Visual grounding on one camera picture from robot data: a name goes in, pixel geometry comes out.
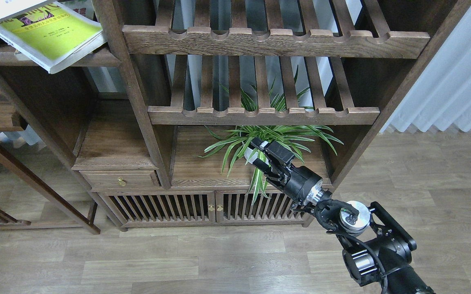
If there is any green spider plant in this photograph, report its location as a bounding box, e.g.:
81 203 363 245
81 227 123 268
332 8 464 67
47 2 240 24
197 89 344 203

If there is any white pleated curtain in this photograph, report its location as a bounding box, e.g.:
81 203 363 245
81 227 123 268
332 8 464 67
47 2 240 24
381 7 471 132

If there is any dark wooden bookshelf cabinet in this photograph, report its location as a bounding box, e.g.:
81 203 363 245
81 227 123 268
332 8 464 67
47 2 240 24
0 0 471 233

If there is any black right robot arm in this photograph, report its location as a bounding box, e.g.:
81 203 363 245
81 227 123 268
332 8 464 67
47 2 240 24
251 138 434 294

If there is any yellow green magazine stack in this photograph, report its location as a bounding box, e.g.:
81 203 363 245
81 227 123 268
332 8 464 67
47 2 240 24
0 2 106 74

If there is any white plant pot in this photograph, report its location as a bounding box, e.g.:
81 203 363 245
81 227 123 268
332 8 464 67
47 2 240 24
243 145 273 165

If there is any brass drawer knob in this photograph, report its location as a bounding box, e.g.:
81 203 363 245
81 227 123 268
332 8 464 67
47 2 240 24
118 177 127 187

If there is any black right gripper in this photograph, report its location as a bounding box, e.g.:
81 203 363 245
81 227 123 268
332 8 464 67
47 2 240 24
250 138 324 205

